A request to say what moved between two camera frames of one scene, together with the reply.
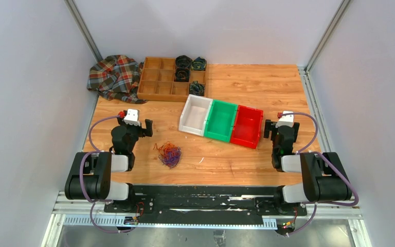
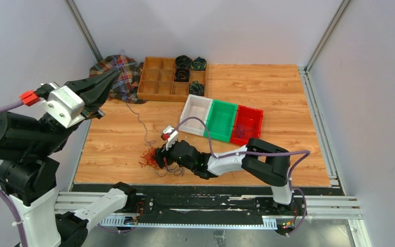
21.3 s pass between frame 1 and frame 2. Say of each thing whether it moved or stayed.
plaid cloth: stayed
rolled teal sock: stayed
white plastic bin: stayed
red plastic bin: stayed
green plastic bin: stayed
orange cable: moved
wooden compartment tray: stayed
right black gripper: moved
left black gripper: moved
